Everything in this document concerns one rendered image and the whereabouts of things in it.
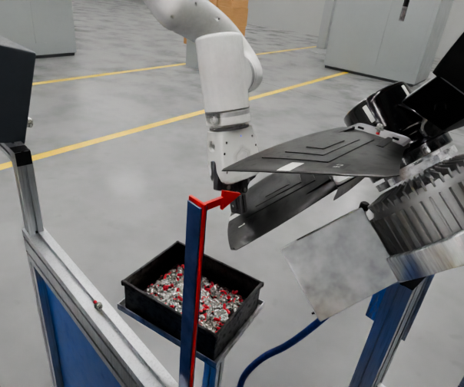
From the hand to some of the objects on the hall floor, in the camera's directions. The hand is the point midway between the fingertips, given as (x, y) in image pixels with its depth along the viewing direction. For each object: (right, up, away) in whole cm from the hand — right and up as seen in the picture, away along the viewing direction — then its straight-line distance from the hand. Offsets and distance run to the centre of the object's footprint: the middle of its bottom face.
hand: (237, 203), depth 78 cm
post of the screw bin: (-12, -93, +37) cm, 101 cm away
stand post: (+26, -94, +44) cm, 106 cm away
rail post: (-54, -81, +50) cm, 110 cm away
